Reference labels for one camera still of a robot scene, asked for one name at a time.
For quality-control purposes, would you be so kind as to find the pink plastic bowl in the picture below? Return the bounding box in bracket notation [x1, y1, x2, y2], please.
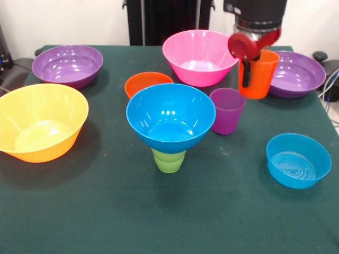
[162, 29, 240, 87]

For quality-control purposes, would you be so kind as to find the orange plastic bowl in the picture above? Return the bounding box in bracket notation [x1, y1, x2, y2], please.
[124, 71, 175, 101]

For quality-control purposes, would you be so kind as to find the low blue plastic bowl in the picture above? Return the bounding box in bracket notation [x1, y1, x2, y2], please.
[266, 133, 332, 189]

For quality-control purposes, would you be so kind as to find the purple plastic bowl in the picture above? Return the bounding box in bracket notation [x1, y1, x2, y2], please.
[267, 50, 327, 99]
[31, 44, 104, 90]

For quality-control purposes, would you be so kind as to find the white cable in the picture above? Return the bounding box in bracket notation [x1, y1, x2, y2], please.
[317, 68, 339, 99]

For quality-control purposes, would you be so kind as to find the black round knob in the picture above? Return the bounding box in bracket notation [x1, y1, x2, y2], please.
[312, 51, 329, 64]

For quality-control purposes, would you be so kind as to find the blue cable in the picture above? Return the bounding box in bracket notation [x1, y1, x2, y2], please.
[324, 67, 339, 103]

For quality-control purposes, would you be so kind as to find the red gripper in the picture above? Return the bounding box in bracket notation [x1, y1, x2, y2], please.
[228, 28, 282, 88]

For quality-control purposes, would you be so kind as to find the orange plastic cup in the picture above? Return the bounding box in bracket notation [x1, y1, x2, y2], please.
[238, 50, 281, 100]

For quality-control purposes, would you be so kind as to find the green plastic cup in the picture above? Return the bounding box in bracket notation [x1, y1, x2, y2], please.
[151, 147, 186, 174]

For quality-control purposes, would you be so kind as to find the yellow plastic bowl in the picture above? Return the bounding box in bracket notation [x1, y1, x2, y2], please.
[0, 83, 90, 164]

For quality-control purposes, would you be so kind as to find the black device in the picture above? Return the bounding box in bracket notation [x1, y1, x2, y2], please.
[0, 23, 14, 71]

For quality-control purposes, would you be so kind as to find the deep blue plastic bowl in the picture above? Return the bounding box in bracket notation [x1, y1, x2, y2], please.
[126, 83, 217, 155]

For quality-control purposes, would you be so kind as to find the dark green table cloth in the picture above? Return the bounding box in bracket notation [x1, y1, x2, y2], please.
[0, 44, 339, 254]

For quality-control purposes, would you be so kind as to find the purple plastic cup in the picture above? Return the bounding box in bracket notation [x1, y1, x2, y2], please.
[211, 87, 246, 135]

